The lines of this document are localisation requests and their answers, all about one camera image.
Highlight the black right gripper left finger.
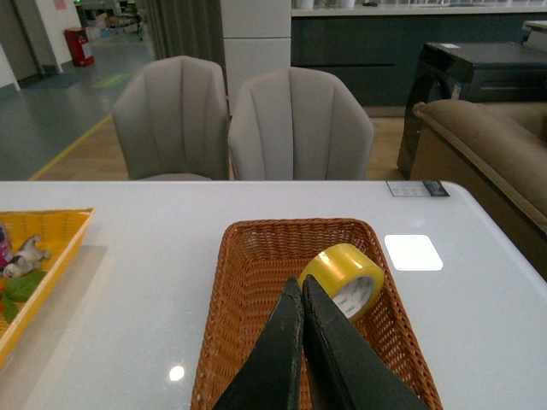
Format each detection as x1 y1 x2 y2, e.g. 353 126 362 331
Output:
214 277 304 409

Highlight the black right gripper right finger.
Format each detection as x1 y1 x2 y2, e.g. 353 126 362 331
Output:
303 275 427 409

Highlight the yellow packing tape roll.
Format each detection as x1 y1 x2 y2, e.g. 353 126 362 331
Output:
297 243 385 323

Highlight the brown wicker basket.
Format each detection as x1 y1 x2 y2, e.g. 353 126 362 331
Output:
191 218 443 409

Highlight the yellow wicker basket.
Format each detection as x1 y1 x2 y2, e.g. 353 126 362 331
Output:
1 208 96 363

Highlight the table label sticker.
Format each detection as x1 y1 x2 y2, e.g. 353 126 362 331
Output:
386 180 450 197

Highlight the right grey upholstered chair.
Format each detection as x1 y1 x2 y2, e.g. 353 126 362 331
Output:
228 67 374 181

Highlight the grey upholstered chair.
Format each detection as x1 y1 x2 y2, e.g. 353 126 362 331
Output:
228 67 374 181
112 56 230 181

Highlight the brown sofa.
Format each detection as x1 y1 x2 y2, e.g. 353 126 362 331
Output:
410 99 546 277

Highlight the small grey toy animal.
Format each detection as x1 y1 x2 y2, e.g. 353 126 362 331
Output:
2 235 51 278

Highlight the orange toy carrot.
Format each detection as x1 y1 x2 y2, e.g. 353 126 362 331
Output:
1 270 46 324

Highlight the left grey upholstered chair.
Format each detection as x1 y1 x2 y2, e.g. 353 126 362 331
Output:
112 56 230 181

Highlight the small jar with pink label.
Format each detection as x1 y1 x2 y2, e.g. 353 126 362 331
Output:
0 225 14 267

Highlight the dark kitchen counter cabinet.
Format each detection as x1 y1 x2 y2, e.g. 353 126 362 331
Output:
291 1 546 115

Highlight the red fire extinguisher box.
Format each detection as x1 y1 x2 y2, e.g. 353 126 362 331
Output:
63 27 94 67

